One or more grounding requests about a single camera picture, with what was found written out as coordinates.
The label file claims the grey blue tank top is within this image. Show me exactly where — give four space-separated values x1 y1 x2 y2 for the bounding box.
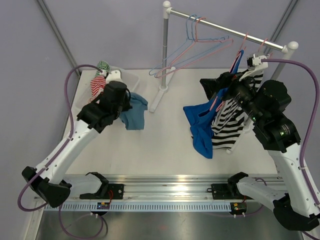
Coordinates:
119 92 148 131

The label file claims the red white striped tank top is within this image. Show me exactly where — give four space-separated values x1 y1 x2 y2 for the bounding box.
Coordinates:
88 75 106 103

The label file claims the pink hanger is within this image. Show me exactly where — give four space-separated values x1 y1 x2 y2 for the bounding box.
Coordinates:
154 16 235 79
209 31 251 112
257 38 269 53

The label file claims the green white striped tank top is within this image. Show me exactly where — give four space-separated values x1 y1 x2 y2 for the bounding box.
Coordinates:
95 60 111 78

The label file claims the light blue wire hanger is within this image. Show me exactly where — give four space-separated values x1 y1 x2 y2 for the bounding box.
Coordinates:
148 14 227 76

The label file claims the bright blue tank top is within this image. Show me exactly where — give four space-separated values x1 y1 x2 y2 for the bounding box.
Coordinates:
183 49 245 160

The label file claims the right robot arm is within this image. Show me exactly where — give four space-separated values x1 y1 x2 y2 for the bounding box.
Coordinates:
199 72 320 232

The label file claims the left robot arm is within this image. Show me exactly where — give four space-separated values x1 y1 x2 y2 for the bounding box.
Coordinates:
22 80 131 208

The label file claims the black white striped tank top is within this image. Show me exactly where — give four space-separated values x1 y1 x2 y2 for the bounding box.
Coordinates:
211 72 266 151

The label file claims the white plastic perforated basket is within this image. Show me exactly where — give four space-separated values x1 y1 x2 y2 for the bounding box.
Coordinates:
72 65 140 112

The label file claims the metal clothes rack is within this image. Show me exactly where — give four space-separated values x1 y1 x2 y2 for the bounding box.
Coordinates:
149 0 300 155

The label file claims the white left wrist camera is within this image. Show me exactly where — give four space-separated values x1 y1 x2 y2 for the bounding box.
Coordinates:
105 70 123 84

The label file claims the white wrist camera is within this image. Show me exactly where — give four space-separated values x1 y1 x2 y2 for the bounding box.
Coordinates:
239 51 268 82
105 70 123 84

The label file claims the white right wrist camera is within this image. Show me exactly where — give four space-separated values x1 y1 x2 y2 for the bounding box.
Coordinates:
239 51 268 82

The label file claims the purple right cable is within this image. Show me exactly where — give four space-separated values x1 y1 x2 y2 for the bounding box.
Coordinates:
206 58 320 240

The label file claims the purple cable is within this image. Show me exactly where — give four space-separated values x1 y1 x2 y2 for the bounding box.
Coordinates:
206 58 320 240
17 64 108 238

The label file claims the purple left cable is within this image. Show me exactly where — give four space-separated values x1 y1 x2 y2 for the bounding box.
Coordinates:
17 64 108 238

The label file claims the aluminium mounting rail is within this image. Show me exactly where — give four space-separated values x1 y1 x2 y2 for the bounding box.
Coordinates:
33 174 286 203

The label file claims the white slotted cable duct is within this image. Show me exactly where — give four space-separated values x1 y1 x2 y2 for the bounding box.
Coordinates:
45 201 231 213

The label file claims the metal corner frame post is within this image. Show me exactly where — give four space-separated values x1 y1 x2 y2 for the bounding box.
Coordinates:
36 0 78 68

